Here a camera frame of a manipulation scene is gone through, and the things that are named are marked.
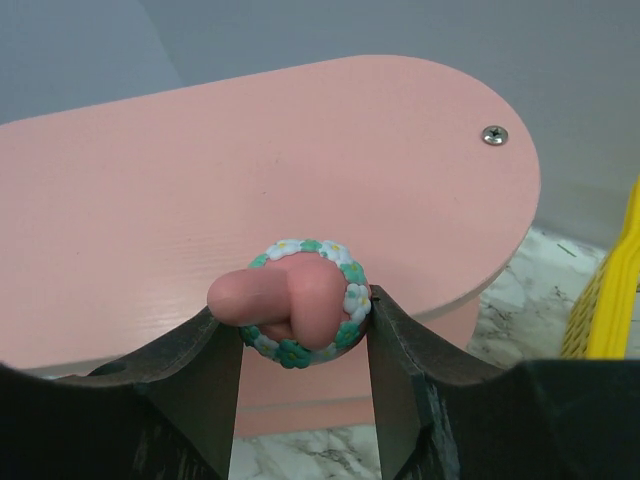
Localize pink flower-ring bunny toy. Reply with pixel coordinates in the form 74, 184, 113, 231
207, 239, 372, 369

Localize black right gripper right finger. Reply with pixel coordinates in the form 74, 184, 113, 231
367, 287, 639, 479

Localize yellow plastic basket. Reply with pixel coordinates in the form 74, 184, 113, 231
561, 184, 639, 360

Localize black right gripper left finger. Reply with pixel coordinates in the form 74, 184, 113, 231
1, 310, 243, 479

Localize pink three-tier shelf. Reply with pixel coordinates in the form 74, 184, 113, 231
0, 54, 543, 440

